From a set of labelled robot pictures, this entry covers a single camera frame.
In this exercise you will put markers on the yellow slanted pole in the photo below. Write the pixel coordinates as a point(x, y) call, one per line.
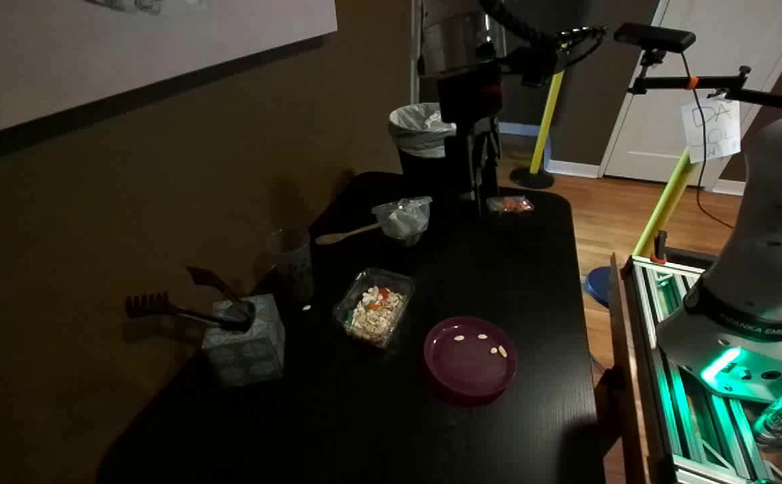
point(664, 206)

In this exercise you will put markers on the clear plastic food container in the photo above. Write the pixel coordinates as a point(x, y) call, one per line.
point(374, 309)

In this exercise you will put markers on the black stereo camera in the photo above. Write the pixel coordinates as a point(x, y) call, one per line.
point(653, 36)

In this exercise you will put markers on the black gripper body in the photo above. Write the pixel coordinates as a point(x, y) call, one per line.
point(465, 97)

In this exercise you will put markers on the white panel door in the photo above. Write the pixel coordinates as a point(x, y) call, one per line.
point(649, 134)

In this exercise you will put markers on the white framed wall board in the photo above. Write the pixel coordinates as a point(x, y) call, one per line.
point(95, 55)

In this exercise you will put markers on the yellow pole with black base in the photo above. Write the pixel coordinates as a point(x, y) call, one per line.
point(546, 122)

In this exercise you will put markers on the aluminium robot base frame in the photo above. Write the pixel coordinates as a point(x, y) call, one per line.
point(675, 421)

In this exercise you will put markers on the blue round floor object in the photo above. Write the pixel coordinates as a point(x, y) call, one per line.
point(599, 286)

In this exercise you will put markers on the small snack packet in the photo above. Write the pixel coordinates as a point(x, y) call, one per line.
point(511, 206)

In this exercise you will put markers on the black metal kitchen tongs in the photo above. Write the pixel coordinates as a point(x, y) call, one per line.
point(194, 316)

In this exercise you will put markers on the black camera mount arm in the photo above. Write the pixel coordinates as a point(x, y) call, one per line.
point(720, 86)

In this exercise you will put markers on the white paper sheet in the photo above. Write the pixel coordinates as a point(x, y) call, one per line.
point(710, 130)

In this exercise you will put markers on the trash can with white liner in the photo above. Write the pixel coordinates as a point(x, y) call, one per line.
point(417, 130)

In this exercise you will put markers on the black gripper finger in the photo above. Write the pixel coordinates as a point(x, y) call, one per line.
point(476, 169)
point(492, 169)

